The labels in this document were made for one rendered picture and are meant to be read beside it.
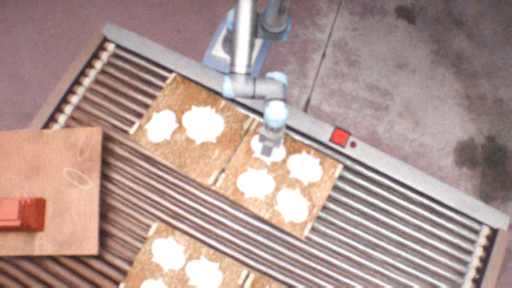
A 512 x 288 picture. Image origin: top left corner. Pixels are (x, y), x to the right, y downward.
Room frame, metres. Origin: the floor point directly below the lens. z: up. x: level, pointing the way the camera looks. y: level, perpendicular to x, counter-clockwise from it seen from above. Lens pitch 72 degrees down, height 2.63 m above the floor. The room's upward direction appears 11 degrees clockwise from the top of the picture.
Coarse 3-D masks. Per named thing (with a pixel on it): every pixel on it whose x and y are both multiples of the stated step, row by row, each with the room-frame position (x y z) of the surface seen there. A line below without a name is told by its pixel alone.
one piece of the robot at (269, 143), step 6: (264, 132) 0.51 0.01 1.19; (282, 132) 0.53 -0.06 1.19; (258, 138) 0.51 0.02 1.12; (264, 138) 0.51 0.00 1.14; (270, 138) 0.50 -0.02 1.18; (276, 138) 0.51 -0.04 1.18; (264, 144) 0.50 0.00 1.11; (270, 144) 0.50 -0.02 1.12; (276, 144) 0.50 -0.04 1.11; (264, 150) 0.48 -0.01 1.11; (270, 150) 0.48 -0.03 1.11; (270, 156) 0.46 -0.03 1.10
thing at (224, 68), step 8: (224, 24) 1.13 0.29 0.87; (216, 32) 1.08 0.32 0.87; (216, 40) 1.03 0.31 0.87; (264, 40) 1.08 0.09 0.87; (208, 48) 0.98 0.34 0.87; (264, 48) 1.04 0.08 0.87; (208, 56) 0.94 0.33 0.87; (256, 56) 0.99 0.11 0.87; (264, 56) 0.99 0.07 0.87; (208, 64) 0.90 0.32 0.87; (216, 64) 0.91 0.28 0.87; (224, 64) 0.92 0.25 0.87; (256, 64) 0.95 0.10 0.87; (224, 72) 0.88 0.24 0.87; (256, 72) 0.90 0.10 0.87
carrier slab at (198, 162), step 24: (168, 96) 0.68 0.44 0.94; (192, 96) 0.70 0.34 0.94; (216, 96) 0.72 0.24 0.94; (144, 120) 0.56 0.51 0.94; (240, 120) 0.64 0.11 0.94; (144, 144) 0.45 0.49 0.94; (168, 144) 0.47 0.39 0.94; (192, 144) 0.49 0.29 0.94; (216, 144) 0.51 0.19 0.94; (192, 168) 0.40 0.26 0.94; (216, 168) 0.42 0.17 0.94
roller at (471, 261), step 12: (96, 72) 0.74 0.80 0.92; (108, 84) 0.70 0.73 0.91; (120, 84) 0.71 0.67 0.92; (132, 96) 0.66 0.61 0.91; (144, 96) 0.67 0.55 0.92; (240, 144) 0.54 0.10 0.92; (336, 192) 0.42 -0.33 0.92; (348, 204) 0.38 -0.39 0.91; (360, 204) 0.38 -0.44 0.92; (372, 216) 0.34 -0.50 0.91; (384, 216) 0.35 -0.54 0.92; (396, 228) 0.31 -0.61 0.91; (408, 228) 0.32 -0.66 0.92; (420, 240) 0.28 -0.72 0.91; (432, 240) 0.28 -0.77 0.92; (444, 252) 0.24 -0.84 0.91; (456, 252) 0.25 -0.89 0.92; (468, 264) 0.21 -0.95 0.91; (480, 264) 0.21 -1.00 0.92
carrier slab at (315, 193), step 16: (256, 128) 0.62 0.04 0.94; (288, 144) 0.57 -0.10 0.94; (304, 144) 0.59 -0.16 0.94; (240, 160) 0.47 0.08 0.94; (256, 160) 0.48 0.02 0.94; (320, 160) 0.53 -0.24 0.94; (272, 176) 0.43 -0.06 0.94; (288, 176) 0.44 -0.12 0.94; (224, 192) 0.33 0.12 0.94; (240, 192) 0.34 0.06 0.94; (272, 192) 0.36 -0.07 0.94; (304, 192) 0.39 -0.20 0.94; (320, 192) 0.40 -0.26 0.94; (256, 208) 0.29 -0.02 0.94; (272, 208) 0.30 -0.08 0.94; (320, 208) 0.33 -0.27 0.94; (288, 224) 0.25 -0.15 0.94; (304, 224) 0.26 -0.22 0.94
